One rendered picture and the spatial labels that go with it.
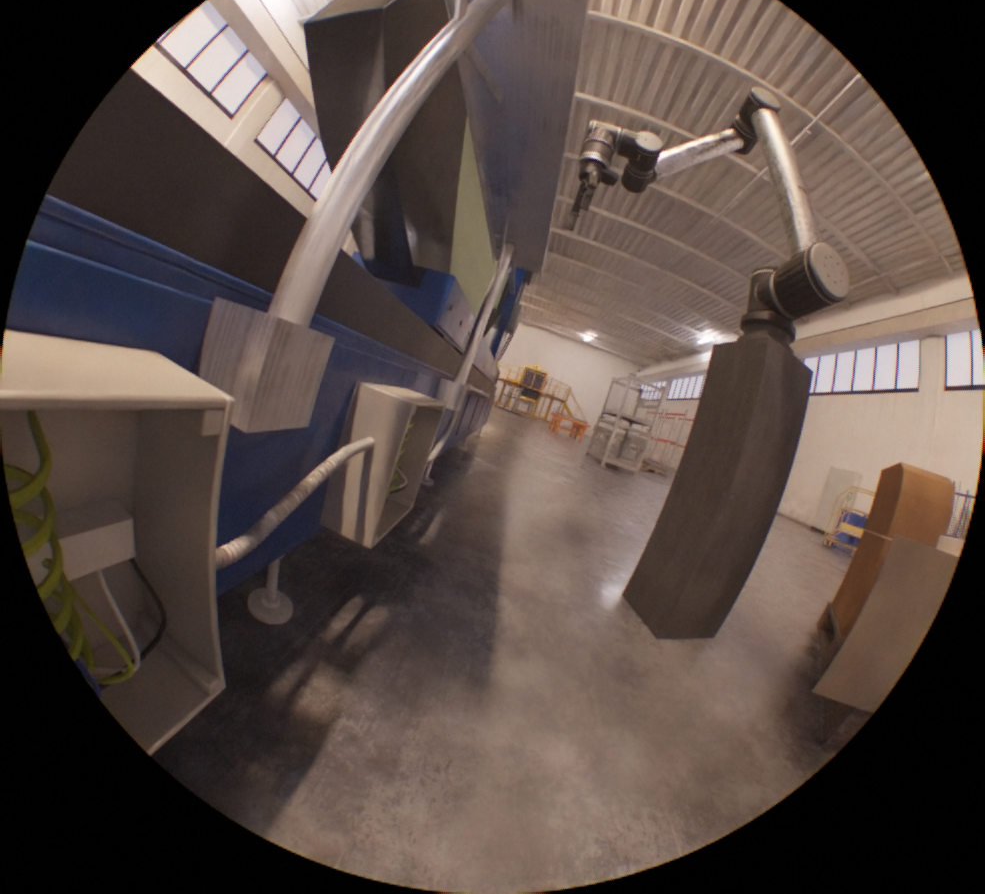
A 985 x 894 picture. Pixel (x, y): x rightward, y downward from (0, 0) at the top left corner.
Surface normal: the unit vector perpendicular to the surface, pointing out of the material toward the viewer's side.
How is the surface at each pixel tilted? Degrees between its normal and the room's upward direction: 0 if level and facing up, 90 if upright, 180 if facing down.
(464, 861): 0
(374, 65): 153
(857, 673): 90
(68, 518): 0
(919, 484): 69
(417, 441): 90
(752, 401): 90
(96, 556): 90
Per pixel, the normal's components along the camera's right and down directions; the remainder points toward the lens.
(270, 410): 0.94, 0.33
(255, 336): -0.07, -0.01
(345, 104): -0.33, 0.84
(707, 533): -0.94, -0.33
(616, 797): 0.33, -0.94
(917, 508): -0.74, -0.25
